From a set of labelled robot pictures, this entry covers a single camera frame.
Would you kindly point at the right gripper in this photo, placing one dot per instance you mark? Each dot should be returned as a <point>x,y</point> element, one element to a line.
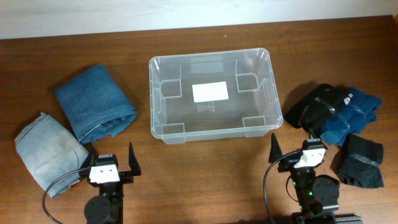
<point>286,163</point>

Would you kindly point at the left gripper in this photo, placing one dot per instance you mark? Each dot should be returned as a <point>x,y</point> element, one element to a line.
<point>128,175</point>

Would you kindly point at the black garment with tape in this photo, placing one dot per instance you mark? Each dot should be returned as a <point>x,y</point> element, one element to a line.
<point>316,108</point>

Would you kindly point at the small black garment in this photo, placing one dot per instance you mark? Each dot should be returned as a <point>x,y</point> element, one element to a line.
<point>360,164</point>

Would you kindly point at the navy blue garment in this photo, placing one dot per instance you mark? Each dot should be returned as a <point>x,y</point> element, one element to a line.
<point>360,110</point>

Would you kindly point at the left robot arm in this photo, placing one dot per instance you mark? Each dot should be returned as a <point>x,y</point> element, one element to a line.
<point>107,206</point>

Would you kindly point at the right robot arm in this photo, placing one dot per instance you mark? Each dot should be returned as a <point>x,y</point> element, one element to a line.
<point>317,195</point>

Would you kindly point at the dark blue folded jeans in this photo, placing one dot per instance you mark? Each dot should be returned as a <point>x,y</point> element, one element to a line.
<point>95,105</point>

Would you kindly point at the light blue folded jeans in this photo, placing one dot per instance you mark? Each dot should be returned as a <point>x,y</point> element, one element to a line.
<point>49,151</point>

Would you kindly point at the clear plastic storage bin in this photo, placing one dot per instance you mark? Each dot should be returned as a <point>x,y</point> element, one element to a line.
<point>253,108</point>

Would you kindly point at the white label in bin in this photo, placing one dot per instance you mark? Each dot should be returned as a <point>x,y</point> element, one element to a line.
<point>210,92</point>

